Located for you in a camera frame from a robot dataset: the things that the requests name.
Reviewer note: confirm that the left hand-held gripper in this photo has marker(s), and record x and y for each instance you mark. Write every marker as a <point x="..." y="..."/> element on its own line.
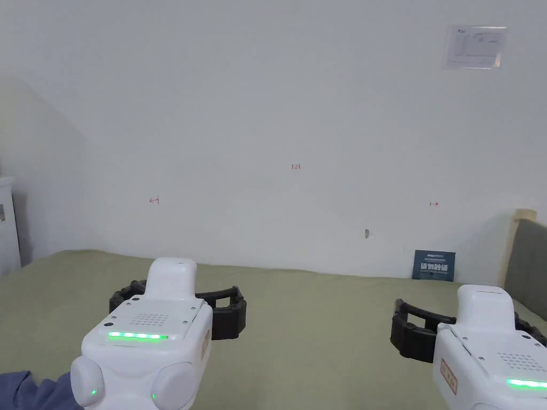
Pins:
<point x="145" y="341"/>

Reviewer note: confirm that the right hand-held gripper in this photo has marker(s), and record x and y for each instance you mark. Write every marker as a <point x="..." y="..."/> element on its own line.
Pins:
<point x="483" y="354"/>

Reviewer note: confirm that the dark blue card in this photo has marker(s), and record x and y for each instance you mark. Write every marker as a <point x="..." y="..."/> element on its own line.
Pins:
<point x="434" y="265"/>

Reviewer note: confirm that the grey padded headboard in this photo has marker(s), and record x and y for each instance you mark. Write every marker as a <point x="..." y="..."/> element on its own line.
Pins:
<point x="527" y="265"/>

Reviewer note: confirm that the bed with pale green sheet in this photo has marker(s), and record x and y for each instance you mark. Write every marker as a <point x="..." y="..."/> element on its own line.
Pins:
<point x="307" y="341"/>

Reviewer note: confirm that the dark blue shirt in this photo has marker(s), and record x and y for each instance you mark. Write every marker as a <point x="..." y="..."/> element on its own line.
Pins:
<point x="38" y="393"/>

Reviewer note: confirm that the white cabinet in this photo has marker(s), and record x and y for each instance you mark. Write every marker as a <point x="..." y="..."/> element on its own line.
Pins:
<point x="7" y="226"/>

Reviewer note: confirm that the white paper notice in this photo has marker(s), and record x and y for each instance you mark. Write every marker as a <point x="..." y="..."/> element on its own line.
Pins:
<point x="475" y="47"/>

